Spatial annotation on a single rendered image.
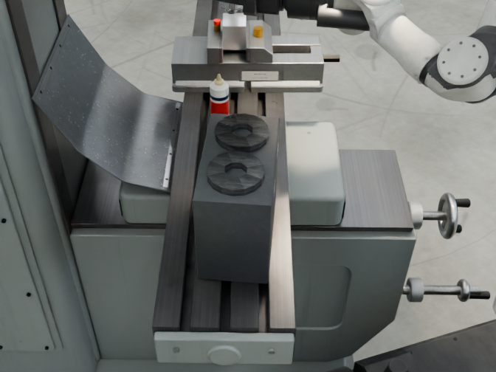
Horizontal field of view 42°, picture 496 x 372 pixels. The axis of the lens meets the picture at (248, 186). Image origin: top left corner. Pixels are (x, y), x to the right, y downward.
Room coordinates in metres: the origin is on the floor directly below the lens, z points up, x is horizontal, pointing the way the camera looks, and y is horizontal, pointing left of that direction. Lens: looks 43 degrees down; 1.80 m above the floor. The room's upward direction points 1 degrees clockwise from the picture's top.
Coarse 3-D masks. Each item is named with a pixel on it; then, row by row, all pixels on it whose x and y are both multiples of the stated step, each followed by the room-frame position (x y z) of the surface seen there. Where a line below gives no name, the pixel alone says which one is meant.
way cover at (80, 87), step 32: (64, 32) 1.24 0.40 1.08; (64, 64) 1.16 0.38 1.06; (96, 64) 1.27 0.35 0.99; (32, 96) 0.99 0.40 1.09; (64, 96) 1.08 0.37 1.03; (96, 96) 1.18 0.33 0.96; (128, 96) 1.26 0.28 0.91; (64, 128) 1.00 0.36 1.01; (96, 128) 1.08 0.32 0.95; (128, 128) 1.15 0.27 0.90; (160, 128) 1.19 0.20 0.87; (96, 160) 1.00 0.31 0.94; (128, 160) 1.05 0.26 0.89; (160, 160) 1.08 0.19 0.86
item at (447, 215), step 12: (408, 204) 1.16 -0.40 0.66; (420, 204) 1.15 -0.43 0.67; (444, 204) 1.17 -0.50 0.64; (456, 204) 1.13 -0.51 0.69; (468, 204) 1.13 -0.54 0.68; (420, 216) 1.12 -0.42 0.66; (432, 216) 1.14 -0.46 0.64; (444, 216) 1.14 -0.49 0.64; (456, 216) 1.10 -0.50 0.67; (444, 228) 1.13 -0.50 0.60; (456, 228) 1.09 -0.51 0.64
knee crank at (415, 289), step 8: (408, 280) 1.02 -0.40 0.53; (416, 280) 1.01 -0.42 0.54; (464, 280) 1.01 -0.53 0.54; (408, 288) 1.00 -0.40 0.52; (416, 288) 0.99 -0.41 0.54; (424, 288) 1.00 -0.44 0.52; (432, 288) 1.00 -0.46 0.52; (440, 288) 1.00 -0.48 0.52; (448, 288) 1.00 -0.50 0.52; (456, 288) 1.00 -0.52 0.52; (464, 288) 0.99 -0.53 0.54; (472, 288) 1.00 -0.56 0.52; (408, 296) 1.00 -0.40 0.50; (416, 296) 0.98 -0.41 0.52; (464, 296) 0.98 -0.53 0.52; (472, 296) 1.00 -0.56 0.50; (480, 296) 1.00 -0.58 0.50; (488, 296) 1.00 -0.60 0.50
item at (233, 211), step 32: (224, 128) 0.85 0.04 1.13; (256, 128) 0.85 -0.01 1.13; (224, 160) 0.77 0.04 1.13; (256, 160) 0.77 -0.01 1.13; (224, 192) 0.71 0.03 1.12; (256, 192) 0.71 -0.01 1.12; (224, 224) 0.69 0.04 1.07; (256, 224) 0.69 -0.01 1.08; (224, 256) 0.69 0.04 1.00; (256, 256) 0.69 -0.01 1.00
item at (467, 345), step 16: (448, 336) 0.82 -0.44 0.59; (464, 336) 0.82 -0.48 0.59; (480, 336) 0.82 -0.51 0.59; (400, 352) 0.77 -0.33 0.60; (416, 352) 0.78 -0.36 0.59; (432, 352) 0.78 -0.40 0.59; (448, 352) 0.78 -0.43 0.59; (464, 352) 0.78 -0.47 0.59; (480, 352) 0.78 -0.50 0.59; (368, 368) 0.72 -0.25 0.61; (384, 368) 0.73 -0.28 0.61; (400, 368) 0.70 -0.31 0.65; (416, 368) 0.73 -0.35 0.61; (432, 368) 0.74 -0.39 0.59; (448, 368) 0.74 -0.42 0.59; (464, 368) 0.74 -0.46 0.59; (480, 368) 0.74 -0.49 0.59
